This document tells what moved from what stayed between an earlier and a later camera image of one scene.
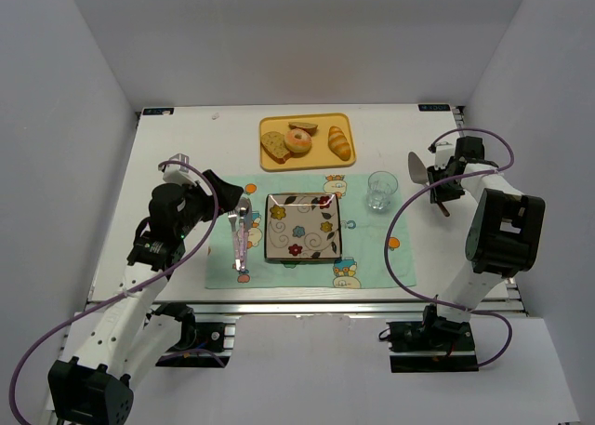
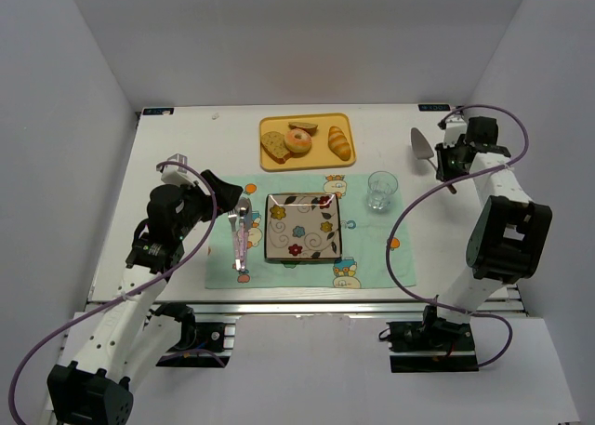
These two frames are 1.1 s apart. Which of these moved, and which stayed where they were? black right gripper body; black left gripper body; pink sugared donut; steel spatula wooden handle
Moved: black right gripper body; steel spatula wooden handle
Stayed: pink sugared donut; black left gripper body
